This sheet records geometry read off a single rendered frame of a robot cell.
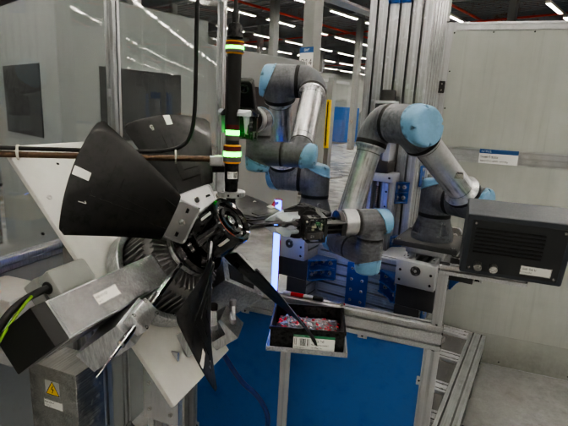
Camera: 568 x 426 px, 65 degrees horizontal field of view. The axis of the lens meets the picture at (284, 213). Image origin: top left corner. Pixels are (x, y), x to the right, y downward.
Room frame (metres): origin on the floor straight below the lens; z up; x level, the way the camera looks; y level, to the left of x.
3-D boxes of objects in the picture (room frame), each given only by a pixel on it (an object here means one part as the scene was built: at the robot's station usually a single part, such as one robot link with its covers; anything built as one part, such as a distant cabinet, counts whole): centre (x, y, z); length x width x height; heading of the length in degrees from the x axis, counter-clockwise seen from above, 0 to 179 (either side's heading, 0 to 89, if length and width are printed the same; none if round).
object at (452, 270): (1.23, -0.58, 1.04); 0.24 x 0.03 x 0.03; 71
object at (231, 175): (1.10, 0.13, 1.46); 0.04 x 0.04 x 0.46
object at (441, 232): (1.61, -0.55, 1.09); 0.15 x 0.15 x 0.10
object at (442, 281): (1.26, -0.48, 0.96); 0.03 x 0.03 x 0.20; 71
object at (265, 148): (1.37, 0.07, 1.34); 0.11 x 0.08 x 0.11; 80
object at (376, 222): (1.24, -0.25, 1.17); 0.11 x 0.08 x 0.09; 107
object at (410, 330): (1.41, -0.08, 0.82); 0.90 x 0.04 x 0.08; 71
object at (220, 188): (1.10, 0.14, 1.31); 0.09 x 0.07 x 0.10; 106
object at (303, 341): (1.23, -0.09, 0.85); 0.22 x 0.17 x 0.07; 86
